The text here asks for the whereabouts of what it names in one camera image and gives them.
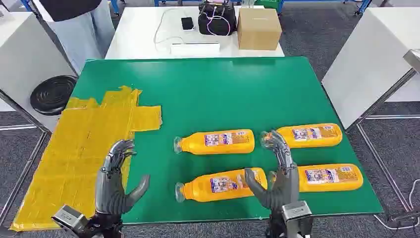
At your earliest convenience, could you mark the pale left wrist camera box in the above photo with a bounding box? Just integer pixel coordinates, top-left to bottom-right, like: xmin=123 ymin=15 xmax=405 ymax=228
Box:
xmin=51 ymin=204 xmax=90 ymax=238

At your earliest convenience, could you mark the black bag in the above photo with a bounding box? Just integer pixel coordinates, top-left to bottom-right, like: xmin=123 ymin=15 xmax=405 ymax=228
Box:
xmin=198 ymin=0 xmax=238 ymax=36

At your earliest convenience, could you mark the white floor cable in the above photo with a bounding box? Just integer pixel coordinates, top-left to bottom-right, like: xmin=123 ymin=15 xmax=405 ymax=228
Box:
xmin=374 ymin=178 xmax=420 ymax=231

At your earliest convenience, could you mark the orange drink bottle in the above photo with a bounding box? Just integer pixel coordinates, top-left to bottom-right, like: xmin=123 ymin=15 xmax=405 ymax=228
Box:
xmin=174 ymin=167 xmax=268 ymax=203
xmin=261 ymin=123 xmax=343 ymax=149
xmin=173 ymin=129 xmax=256 ymax=155
xmin=269 ymin=163 xmax=364 ymax=193

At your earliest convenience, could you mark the green crate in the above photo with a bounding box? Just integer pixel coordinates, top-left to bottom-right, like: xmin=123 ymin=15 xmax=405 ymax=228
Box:
xmin=254 ymin=0 xmax=283 ymax=10

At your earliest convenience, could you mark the white partition panel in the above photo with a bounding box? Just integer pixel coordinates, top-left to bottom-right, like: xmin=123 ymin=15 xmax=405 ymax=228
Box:
xmin=321 ymin=7 xmax=420 ymax=131
xmin=0 ymin=11 xmax=78 ymax=134

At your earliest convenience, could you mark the black phone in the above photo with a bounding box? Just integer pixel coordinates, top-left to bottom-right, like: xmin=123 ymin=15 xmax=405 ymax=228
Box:
xmin=180 ymin=16 xmax=195 ymax=32

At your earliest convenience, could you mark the green table mat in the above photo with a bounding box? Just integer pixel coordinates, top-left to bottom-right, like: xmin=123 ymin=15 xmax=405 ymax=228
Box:
xmin=67 ymin=56 xmax=384 ymax=226

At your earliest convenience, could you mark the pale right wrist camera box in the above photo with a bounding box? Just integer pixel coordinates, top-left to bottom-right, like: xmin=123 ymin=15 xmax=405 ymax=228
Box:
xmin=281 ymin=200 xmax=315 ymax=238

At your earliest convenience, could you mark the grey metal bracket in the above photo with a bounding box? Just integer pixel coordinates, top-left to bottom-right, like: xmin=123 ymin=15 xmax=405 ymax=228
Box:
xmin=403 ymin=49 xmax=420 ymax=73

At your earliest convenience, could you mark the black round stool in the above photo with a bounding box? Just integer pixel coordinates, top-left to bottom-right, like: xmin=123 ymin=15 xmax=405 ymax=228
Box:
xmin=30 ymin=75 xmax=78 ymax=117

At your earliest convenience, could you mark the steel floor frame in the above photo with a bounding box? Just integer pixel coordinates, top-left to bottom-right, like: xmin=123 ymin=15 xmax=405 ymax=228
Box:
xmin=346 ymin=113 xmax=420 ymax=212
xmin=0 ymin=124 xmax=51 ymax=226

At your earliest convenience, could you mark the white table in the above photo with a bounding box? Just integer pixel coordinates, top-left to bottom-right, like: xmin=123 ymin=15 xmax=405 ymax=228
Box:
xmin=105 ymin=4 xmax=285 ymax=60

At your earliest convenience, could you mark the person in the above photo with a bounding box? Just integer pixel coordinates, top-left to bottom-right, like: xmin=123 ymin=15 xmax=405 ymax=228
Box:
xmin=33 ymin=0 xmax=116 ymax=75

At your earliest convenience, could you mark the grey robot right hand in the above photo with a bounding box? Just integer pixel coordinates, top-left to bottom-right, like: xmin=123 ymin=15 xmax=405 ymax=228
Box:
xmin=244 ymin=130 xmax=300 ymax=211

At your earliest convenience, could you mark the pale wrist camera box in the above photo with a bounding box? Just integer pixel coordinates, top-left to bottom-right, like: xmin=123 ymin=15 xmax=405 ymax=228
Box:
xmin=281 ymin=200 xmax=315 ymax=238
xmin=51 ymin=204 xmax=90 ymax=238

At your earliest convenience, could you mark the purple white cable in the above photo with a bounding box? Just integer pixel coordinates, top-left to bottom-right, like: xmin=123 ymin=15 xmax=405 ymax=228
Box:
xmin=201 ymin=6 xmax=232 ymax=36

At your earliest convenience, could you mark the black floor cable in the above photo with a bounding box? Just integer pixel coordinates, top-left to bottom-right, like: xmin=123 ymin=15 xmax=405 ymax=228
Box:
xmin=389 ymin=211 xmax=420 ymax=228

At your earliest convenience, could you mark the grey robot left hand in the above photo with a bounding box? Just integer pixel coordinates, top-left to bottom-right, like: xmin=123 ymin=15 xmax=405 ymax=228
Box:
xmin=95 ymin=139 xmax=151 ymax=217

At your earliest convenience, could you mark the brown cardboard box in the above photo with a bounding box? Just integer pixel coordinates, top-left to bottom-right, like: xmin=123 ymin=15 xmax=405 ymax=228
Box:
xmin=237 ymin=7 xmax=283 ymax=51

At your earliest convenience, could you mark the white flat box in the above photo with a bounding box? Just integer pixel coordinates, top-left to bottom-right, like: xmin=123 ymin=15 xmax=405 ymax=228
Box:
xmin=170 ymin=42 xmax=221 ymax=57

